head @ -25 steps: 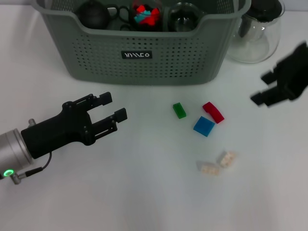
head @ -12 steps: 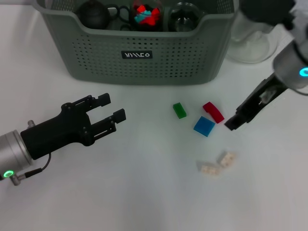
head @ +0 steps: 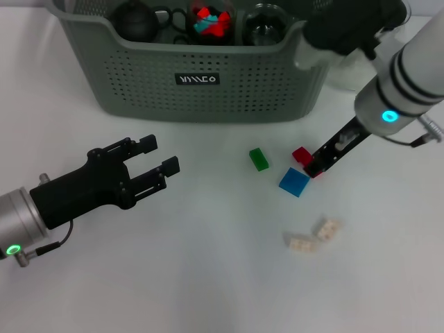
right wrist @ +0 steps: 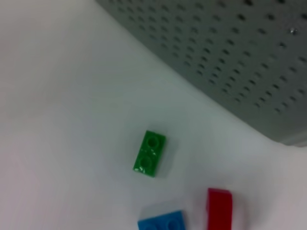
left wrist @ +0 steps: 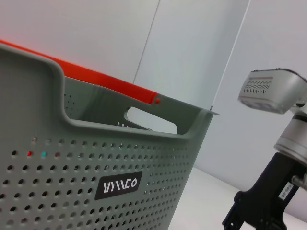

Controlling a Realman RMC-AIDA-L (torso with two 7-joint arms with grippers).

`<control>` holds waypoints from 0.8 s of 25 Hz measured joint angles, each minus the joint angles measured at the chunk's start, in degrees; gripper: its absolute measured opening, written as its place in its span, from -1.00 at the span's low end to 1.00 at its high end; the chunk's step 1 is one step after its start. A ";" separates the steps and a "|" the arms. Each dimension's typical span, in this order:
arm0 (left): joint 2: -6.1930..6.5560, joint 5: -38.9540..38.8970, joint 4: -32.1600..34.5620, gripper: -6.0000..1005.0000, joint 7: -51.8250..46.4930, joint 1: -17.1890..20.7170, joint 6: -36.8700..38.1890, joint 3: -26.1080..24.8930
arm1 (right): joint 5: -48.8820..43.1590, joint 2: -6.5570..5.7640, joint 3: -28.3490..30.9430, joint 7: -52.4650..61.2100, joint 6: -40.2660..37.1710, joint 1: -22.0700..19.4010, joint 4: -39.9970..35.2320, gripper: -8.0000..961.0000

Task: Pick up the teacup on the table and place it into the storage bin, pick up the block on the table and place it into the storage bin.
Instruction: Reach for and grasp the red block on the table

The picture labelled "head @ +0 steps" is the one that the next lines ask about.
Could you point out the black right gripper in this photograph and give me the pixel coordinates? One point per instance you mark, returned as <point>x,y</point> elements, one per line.
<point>329,156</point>

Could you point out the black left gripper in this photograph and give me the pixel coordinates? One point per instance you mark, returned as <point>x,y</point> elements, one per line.
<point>83,194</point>

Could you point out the dark red curved toy brick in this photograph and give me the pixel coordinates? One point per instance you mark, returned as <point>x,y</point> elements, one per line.
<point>301,154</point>

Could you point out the blue square toy plate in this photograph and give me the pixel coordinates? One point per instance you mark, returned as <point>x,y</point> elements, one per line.
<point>294,182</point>

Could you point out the cream toy brick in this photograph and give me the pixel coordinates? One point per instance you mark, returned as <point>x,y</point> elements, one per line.
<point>327,228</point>
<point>301,244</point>

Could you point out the teal square toy plate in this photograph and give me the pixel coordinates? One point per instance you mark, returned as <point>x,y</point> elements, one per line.
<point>202,26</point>

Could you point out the red sloped toy brick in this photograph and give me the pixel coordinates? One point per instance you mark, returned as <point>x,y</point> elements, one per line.
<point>218,32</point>

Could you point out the small red toy brick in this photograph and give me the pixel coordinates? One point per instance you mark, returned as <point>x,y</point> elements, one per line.
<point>224,16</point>
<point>203,12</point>

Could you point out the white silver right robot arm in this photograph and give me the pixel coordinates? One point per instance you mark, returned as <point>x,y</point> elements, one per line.
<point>409,76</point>

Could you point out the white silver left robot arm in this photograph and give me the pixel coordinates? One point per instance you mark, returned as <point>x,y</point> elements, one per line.
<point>17,222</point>

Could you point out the grey-green perforated storage bin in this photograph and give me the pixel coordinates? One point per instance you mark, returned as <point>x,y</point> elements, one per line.
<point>225,86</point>

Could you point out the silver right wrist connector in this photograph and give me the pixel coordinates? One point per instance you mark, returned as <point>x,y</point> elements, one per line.
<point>343,141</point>

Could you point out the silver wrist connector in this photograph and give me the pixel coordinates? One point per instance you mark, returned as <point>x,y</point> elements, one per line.
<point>343,141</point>
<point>44,177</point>

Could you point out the green rectangular toy brick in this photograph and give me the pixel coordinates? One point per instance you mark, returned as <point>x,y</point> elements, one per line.
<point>259,159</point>

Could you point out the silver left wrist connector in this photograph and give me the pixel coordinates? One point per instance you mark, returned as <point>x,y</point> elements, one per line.
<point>44,177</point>

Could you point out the dark clay teapot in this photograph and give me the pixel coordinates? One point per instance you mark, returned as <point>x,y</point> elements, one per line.
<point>133,22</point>

